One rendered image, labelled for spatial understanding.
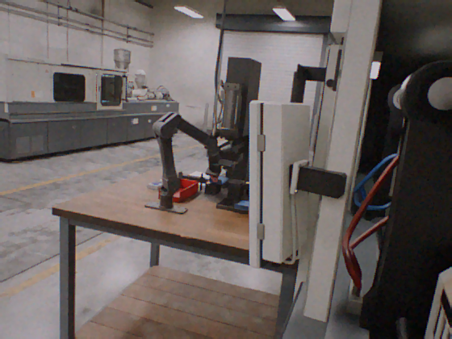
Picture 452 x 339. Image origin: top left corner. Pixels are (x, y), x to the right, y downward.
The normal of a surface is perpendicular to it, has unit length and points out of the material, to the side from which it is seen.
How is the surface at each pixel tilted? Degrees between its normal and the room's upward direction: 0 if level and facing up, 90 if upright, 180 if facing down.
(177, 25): 90
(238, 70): 90
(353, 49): 90
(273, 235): 90
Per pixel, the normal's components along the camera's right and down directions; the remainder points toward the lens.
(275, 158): -0.55, 0.13
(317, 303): -0.36, 0.17
